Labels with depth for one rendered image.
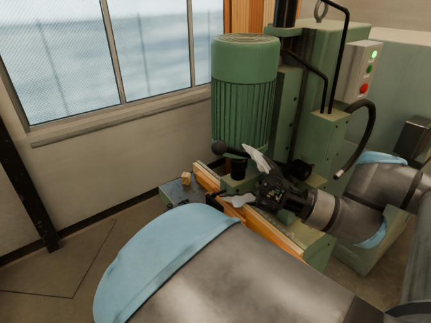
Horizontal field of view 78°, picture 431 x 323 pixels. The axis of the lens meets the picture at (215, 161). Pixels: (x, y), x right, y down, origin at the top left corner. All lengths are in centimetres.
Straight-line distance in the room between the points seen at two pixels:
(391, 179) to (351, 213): 11
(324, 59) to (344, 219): 42
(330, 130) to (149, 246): 71
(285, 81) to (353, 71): 20
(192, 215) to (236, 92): 53
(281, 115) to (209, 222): 66
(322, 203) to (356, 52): 43
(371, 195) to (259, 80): 36
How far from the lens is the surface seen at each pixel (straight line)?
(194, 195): 109
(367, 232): 68
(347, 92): 89
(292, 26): 81
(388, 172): 67
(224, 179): 89
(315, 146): 86
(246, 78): 66
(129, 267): 17
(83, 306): 199
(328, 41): 81
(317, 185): 91
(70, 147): 200
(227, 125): 72
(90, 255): 221
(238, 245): 16
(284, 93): 79
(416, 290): 29
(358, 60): 86
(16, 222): 222
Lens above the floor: 161
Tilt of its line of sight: 33 degrees down
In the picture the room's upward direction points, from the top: straight up
